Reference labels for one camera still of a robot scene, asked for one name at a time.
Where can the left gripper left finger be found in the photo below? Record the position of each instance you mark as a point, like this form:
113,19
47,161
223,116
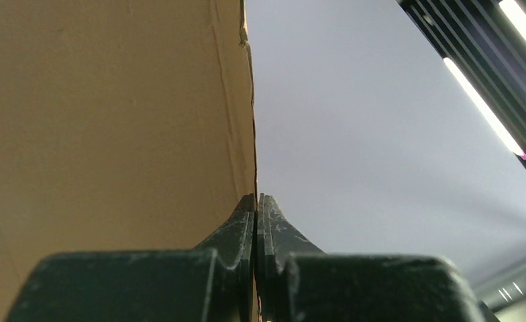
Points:
209,282

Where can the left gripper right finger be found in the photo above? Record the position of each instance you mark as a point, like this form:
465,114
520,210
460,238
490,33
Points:
297,281

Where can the brown cardboard box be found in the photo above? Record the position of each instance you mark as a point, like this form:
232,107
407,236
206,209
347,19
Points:
124,125

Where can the ceiling light fixture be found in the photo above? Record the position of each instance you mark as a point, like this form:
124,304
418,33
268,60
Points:
487,49

